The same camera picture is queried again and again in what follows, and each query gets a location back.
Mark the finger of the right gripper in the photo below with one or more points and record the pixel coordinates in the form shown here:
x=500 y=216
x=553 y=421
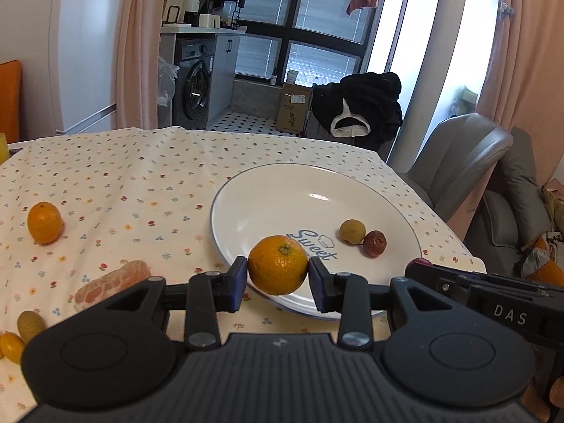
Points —
x=448 y=280

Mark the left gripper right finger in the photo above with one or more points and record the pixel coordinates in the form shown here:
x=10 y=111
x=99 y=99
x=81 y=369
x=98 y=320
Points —
x=353 y=298

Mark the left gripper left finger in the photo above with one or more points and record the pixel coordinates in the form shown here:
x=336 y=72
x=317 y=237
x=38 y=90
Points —
x=202 y=297

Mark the dark red-brown jujube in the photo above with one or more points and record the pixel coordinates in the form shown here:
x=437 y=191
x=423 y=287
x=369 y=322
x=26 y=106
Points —
x=374 y=244

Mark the green-brown longan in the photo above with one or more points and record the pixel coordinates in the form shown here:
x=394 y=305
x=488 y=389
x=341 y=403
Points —
x=29 y=324
x=352 y=232

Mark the large orange tangerine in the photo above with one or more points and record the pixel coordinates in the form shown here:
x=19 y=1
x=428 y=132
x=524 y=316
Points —
x=277 y=265

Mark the large peeled pomelo segment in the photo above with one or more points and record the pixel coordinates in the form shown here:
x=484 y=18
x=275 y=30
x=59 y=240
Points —
x=111 y=284

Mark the small yellow kumquat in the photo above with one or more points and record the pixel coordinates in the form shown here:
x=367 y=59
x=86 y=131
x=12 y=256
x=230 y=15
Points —
x=12 y=347

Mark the small red fruit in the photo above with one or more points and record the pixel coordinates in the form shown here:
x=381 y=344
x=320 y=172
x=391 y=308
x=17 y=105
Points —
x=418 y=262

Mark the white kitchen counter cabinet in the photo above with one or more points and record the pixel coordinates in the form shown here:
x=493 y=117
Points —
x=227 y=43

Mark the person's right hand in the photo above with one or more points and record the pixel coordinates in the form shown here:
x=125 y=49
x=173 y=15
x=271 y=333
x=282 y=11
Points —
x=544 y=396

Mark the white plate blue rim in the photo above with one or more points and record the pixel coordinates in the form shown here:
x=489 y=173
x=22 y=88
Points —
x=308 y=204

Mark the floral white tablecloth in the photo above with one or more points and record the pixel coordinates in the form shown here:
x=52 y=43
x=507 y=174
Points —
x=145 y=195

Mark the grey armchair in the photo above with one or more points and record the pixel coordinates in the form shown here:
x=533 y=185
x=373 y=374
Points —
x=456 y=156

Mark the black jacket on chair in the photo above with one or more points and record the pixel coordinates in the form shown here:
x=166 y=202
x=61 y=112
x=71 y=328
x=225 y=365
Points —
x=363 y=108

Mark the cardboard box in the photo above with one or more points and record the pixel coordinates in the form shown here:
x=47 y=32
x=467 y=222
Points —
x=293 y=108

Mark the grey washing machine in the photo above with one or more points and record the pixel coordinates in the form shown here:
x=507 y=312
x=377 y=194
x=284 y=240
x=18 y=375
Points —
x=190 y=106

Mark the yellow tape roll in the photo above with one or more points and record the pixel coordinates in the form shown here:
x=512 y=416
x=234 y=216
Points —
x=4 y=150

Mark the orange chair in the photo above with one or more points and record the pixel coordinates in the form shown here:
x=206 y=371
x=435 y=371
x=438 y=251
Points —
x=10 y=85

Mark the pink curtain left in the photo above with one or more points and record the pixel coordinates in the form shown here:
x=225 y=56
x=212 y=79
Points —
x=137 y=64

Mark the white refrigerator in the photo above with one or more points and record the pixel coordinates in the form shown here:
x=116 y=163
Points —
x=68 y=52

